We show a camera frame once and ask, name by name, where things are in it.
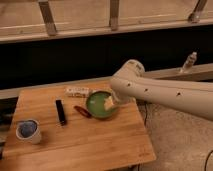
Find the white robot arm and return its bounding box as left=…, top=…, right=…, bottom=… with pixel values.
left=104, top=59, right=213, bottom=121

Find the right metal bracket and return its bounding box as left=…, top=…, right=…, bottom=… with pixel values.
left=188, top=0, right=207, bottom=23

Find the green ceramic bowl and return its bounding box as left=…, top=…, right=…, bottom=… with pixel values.
left=86, top=91, right=117, bottom=119

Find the middle metal bracket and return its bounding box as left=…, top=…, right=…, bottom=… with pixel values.
left=109, top=0, right=119, bottom=31

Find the black rectangular bar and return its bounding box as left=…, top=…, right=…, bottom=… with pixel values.
left=55, top=100, right=67, bottom=126

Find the white and blue cup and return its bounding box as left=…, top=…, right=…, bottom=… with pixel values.
left=16, top=119, right=42, bottom=144

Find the metal bracket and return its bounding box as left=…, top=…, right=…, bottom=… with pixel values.
left=109, top=0, right=119, bottom=31
left=188, top=0, right=207, bottom=23
left=38, top=0, right=57, bottom=36

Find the left metal bracket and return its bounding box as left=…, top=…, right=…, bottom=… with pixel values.
left=38, top=0, right=57, bottom=36

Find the brown red oblong object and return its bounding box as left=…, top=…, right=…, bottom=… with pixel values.
left=74, top=106, right=91, bottom=118

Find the wooden cutting board table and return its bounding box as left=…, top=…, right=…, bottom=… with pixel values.
left=0, top=86, right=156, bottom=171

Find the small grey bottle on ledge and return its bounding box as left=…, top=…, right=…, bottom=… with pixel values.
left=180, top=52, right=197, bottom=73

